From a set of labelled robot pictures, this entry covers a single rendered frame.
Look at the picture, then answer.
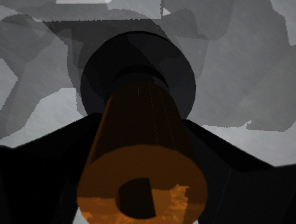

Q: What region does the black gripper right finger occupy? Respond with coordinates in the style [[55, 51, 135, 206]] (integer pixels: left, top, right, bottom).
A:
[[182, 119, 296, 224]]

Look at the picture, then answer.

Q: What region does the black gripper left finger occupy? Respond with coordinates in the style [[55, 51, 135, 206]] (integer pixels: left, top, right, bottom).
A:
[[0, 112, 102, 224]]

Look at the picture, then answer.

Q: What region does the orange knob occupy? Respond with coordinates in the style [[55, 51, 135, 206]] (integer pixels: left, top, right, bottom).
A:
[[77, 81, 208, 224]]

